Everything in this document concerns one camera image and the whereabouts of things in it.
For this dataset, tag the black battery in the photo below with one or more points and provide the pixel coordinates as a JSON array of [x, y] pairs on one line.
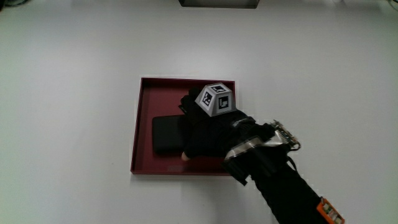
[[168, 133]]

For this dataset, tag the person's right hand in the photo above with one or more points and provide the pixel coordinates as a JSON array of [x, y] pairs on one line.
[[208, 137]]

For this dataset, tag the dark red rectangular plate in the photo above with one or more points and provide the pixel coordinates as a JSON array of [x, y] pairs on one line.
[[155, 96]]

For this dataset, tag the orange sensor module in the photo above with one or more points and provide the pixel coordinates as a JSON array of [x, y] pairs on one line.
[[330, 212]]

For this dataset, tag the dark grey box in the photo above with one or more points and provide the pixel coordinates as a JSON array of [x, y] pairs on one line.
[[217, 3]]

